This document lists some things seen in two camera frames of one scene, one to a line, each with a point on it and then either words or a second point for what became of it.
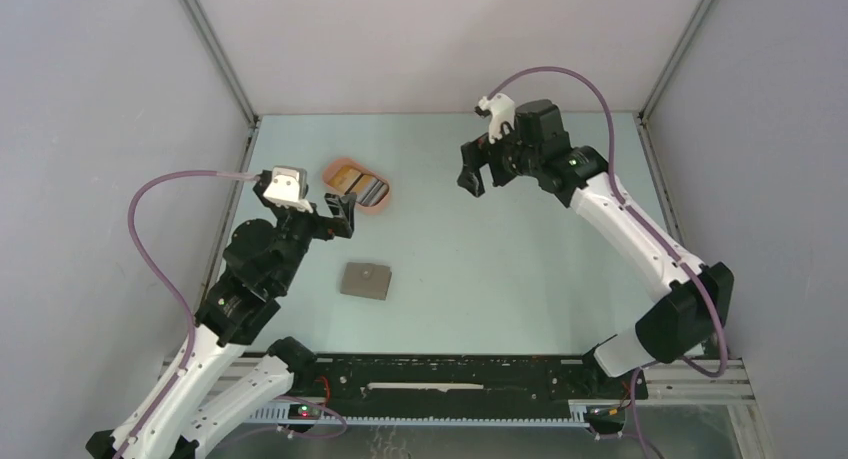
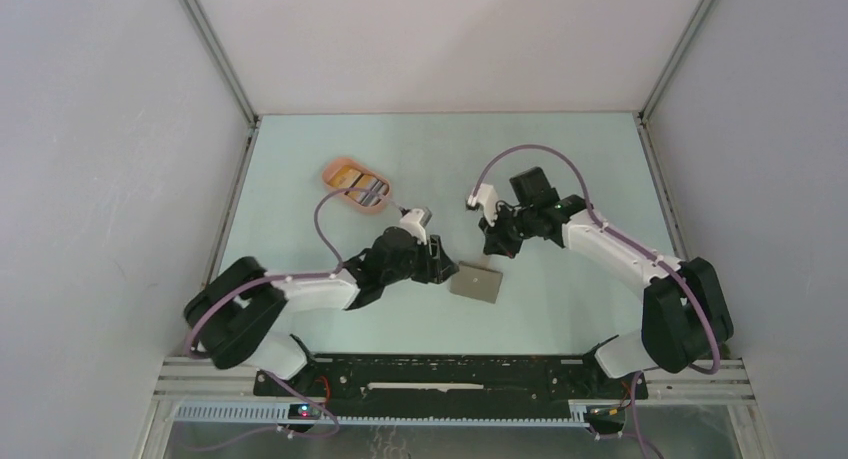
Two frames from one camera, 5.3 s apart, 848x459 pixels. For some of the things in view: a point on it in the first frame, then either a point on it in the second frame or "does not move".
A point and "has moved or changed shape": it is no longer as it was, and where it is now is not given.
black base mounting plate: [464, 378] does not move
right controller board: [605, 415] does not move
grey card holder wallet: [367, 280] has moved or changed shape
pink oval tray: [345, 176] does not move
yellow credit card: [344, 178] does not move
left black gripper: [343, 221] to [436, 267]
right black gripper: [479, 152] to [496, 242]
